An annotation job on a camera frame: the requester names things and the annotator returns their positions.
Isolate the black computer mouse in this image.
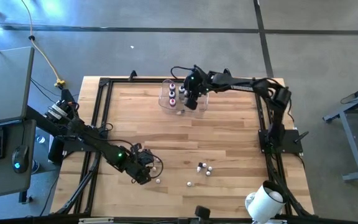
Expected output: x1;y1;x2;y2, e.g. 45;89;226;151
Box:
11;145;30;174

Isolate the clear plastic bin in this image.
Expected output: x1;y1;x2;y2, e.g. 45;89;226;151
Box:
158;79;210;119

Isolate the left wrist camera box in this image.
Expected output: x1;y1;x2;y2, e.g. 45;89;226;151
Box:
135;172;152;186

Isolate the yellow floor cable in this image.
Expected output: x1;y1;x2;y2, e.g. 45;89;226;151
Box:
20;0;67;90

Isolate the black aluminium table frame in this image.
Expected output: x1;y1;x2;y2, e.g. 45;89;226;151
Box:
54;76;315;218

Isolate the black desk stand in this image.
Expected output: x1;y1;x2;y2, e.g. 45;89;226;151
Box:
26;88;77;166

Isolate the white cylindrical lamp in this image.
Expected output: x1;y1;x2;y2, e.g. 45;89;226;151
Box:
244;180;287;224

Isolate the grey desk top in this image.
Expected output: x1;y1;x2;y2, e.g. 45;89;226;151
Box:
0;46;35;127

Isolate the silver aluminium bar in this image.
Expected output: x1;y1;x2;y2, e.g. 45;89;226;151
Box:
78;217;114;224

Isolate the small black camera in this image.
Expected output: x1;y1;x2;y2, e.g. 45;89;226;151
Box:
194;205;211;222

